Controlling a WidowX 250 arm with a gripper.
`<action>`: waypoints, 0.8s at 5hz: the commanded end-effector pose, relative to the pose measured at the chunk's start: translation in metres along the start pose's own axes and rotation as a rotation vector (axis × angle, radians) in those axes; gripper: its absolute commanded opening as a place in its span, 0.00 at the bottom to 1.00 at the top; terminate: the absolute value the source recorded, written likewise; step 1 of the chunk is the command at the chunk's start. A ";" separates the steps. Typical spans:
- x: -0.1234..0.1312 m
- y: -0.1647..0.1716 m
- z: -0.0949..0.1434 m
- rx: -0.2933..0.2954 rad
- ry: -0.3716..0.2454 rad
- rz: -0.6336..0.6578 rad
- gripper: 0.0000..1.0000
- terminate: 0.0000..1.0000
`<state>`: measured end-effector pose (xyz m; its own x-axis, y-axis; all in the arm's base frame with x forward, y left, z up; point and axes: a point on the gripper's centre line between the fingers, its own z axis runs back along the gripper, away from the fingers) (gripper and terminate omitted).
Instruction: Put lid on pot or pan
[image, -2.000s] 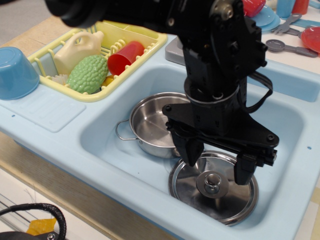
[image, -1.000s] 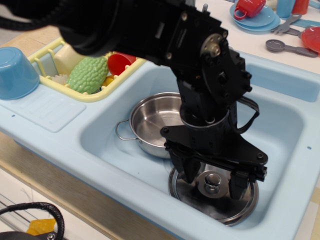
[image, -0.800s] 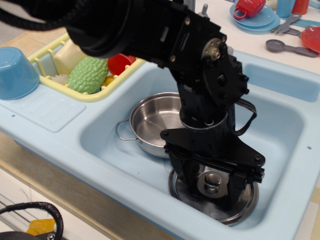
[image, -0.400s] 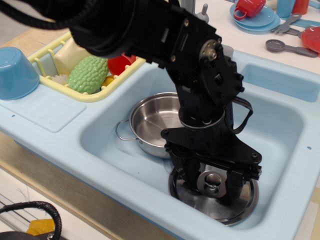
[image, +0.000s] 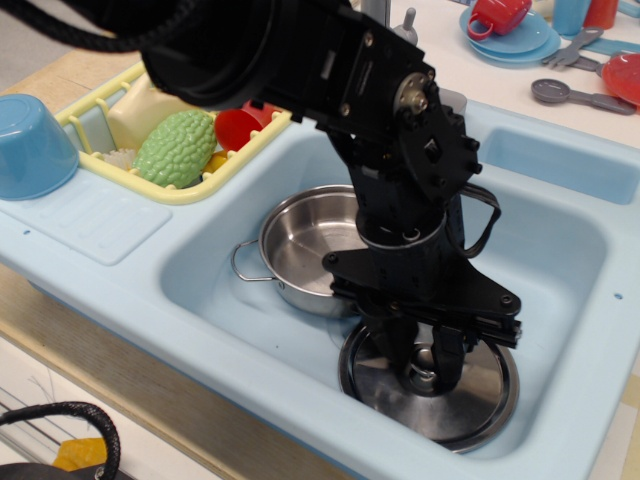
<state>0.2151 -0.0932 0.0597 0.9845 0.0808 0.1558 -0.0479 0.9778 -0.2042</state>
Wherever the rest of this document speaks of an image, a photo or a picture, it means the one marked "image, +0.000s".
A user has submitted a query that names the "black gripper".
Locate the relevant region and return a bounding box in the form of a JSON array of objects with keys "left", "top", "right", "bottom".
[{"left": 323, "top": 212, "right": 521, "bottom": 393}]

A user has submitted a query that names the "steel pot lid with knob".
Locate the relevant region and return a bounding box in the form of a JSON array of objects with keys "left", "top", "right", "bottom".
[{"left": 339, "top": 325, "right": 519, "bottom": 453}]

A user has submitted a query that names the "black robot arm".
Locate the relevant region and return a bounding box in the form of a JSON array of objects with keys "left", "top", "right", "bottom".
[{"left": 1, "top": 1, "right": 520, "bottom": 392}]

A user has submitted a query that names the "light blue toy sink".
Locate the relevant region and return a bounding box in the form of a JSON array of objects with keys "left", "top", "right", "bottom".
[{"left": 0, "top": 69, "right": 640, "bottom": 480}]

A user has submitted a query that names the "yellow toy piece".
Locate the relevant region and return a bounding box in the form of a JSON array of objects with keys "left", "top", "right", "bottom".
[{"left": 203, "top": 150, "right": 228, "bottom": 174}]

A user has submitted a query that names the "grey toy spoon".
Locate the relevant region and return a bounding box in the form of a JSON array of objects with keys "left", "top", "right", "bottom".
[{"left": 531, "top": 79, "right": 637, "bottom": 116}]

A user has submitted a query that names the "red plastic cup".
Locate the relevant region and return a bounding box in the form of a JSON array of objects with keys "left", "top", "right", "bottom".
[{"left": 214, "top": 101, "right": 280, "bottom": 151}]

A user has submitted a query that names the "green bumpy toy gourd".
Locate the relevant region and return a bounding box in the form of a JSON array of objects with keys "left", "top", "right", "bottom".
[{"left": 133, "top": 110, "right": 217, "bottom": 189}]

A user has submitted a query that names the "light blue plates stack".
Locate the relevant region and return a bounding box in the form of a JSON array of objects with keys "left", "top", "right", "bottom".
[{"left": 458, "top": 8, "right": 561, "bottom": 65}]

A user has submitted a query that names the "grey toy fork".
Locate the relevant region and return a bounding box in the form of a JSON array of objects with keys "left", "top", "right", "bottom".
[{"left": 542, "top": 27, "right": 604, "bottom": 72}]

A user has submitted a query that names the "red plastic plate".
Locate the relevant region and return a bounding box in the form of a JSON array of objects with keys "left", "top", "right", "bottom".
[{"left": 601, "top": 53, "right": 639, "bottom": 106}]

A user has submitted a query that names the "red toy mug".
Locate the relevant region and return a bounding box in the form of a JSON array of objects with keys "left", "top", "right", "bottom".
[{"left": 466, "top": 0, "right": 532, "bottom": 41}]

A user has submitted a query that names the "light blue toy knife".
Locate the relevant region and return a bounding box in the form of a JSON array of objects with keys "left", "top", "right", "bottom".
[{"left": 585, "top": 38, "right": 640, "bottom": 55}]

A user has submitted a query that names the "blue plastic cup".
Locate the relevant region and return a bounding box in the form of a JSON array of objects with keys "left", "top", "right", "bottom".
[{"left": 552, "top": 0, "right": 591, "bottom": 36}]

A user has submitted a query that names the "yellow dish rack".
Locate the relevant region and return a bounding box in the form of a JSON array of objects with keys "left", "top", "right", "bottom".
[{"left": 56, "top": 64, "right": 290, "bottom": 205}]

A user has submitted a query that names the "yellow tape piece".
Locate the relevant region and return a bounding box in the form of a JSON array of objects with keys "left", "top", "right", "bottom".
[{"left": 52, "top": 438, "right": 107, "bottom": 472}]

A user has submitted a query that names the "cream plastic jug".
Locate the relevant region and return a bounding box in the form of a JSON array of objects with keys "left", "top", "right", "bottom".
[{"left": 107, "top": 73, "right": 193, "bottom": 150}]

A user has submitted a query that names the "red cup in background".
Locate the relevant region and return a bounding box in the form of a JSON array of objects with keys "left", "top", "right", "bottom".
[{"left": 583, "top": 0, "right": 619, "bottom": 30}]

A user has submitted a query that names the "blue plastic bowl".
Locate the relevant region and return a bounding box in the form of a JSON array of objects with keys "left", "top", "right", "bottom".
[{"left": 1, "top": 94, "right": 79, "bottom": 201}]

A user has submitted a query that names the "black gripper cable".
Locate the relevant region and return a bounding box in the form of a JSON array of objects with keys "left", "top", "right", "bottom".
[{"left": 457, "top": 182, "right": 503, "bottom": 259}]

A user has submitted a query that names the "steel pot with handles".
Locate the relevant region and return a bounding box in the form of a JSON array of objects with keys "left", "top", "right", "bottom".
[{"left": 231, "top": 185, "right": 365, "bottom": 318}]

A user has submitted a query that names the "black braided cable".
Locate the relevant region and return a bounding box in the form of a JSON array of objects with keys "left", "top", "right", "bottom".
[{"left": 0, "top": 400, "right": 122, "bottom": 480}]

